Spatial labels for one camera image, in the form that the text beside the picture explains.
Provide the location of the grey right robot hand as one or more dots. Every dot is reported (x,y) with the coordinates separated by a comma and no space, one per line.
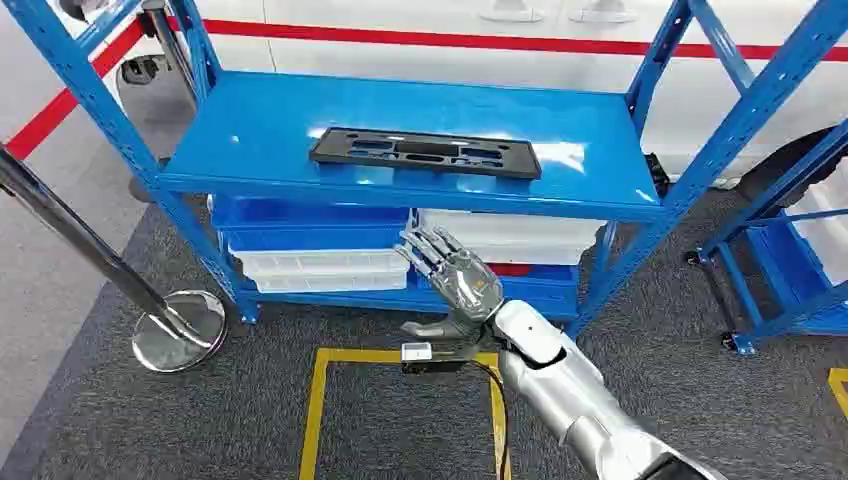
(467,285)

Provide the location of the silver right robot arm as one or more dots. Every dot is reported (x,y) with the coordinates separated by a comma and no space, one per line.
(563,384)

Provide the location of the blue bin with red part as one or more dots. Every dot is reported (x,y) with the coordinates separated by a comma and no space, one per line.
(536,285)

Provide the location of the large white plastic bin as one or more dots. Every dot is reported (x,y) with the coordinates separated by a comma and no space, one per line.
(523,235)

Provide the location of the small white plastic bin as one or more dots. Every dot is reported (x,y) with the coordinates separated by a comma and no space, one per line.
(324,270)

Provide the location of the blue plastic bin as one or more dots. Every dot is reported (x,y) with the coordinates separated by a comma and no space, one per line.
(311,228)

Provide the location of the large blue metal shelf rack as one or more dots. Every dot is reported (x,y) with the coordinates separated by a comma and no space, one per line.
(397,126)

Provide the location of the yellow tape square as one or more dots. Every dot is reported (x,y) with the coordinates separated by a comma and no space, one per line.
(316,411)

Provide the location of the white stand foot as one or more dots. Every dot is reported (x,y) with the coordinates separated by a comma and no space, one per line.
(603,12)
(511,12)

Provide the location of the small blue metal rack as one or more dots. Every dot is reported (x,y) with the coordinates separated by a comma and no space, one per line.
(782,265)

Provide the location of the short yellow tape strip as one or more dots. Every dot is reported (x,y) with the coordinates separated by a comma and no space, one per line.
(840,391)

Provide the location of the black caster wheel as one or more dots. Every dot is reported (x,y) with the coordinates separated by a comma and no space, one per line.
(140,69)

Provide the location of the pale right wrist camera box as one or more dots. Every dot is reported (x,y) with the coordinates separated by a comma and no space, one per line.
(416,352)

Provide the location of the black plastic frame part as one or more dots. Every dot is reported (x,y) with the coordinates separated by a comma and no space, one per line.
(424,154)

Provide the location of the dark stanchion post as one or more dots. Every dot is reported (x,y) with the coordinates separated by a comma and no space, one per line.
(173,46)

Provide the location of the chrome stanchion post with base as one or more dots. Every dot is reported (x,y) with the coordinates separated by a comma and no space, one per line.
(86,245)

